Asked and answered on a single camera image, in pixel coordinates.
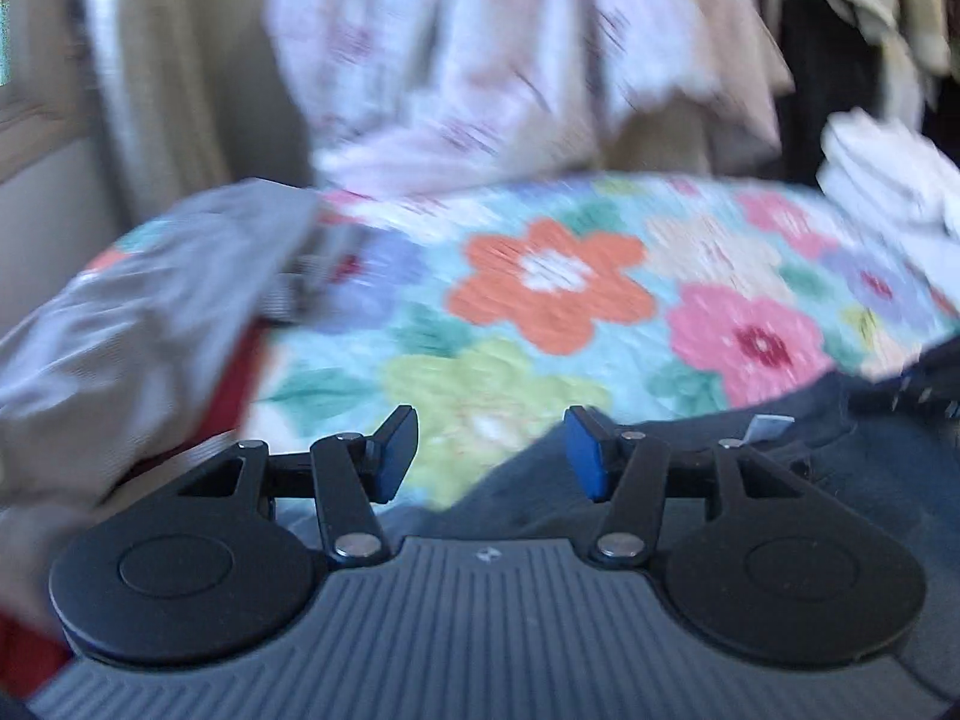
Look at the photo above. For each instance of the floral quilt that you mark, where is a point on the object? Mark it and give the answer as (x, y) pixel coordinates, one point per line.
(525, 360)

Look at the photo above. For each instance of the pink white printed blanket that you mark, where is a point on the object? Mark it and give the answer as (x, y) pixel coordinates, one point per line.
(465, 52)

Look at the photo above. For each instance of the white printed cloth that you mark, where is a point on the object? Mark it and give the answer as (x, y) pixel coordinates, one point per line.
(877, 165)

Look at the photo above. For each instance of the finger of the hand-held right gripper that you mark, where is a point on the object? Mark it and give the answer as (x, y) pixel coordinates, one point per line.
(934, 390)

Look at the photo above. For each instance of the dark red garment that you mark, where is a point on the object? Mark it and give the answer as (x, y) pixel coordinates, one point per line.
(232, 390)

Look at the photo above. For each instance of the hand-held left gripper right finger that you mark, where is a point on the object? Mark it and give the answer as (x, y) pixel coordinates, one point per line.
(589, 457)

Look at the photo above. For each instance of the beige curtain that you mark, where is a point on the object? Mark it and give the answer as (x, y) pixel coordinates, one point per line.
(172, 75)

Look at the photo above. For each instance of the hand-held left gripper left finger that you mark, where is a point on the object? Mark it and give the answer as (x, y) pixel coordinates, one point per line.
(394, 457)

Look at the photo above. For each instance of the light grey garment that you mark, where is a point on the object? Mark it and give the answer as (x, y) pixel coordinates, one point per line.
(112, 360)

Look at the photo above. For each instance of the dark grey garment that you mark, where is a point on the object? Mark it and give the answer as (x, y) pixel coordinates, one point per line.
(825, 465)

